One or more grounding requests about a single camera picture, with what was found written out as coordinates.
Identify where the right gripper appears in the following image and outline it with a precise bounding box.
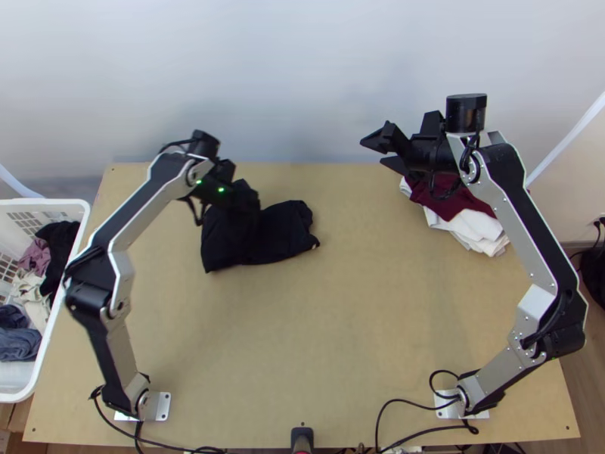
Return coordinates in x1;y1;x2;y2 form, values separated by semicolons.
359;120;453;179

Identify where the dark t-shirt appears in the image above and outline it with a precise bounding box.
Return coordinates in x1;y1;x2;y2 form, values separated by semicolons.
200;179;321;275

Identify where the pile of folded clothes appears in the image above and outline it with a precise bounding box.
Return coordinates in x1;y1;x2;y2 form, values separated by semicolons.
399;173;513;260

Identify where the white laundry basket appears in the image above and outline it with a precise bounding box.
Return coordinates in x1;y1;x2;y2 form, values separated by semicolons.
0;198;92;403

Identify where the heap of clothes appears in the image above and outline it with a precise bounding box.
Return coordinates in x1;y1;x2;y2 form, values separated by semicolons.
0;220;82;363

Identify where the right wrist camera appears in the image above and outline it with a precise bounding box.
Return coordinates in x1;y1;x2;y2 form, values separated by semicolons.
421;111;448;139

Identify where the black cable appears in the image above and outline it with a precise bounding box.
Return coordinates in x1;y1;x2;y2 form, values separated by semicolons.
375;398;479;453
186;197;207;229
428;369;463;404
86;384;205;453
425;133;482;202

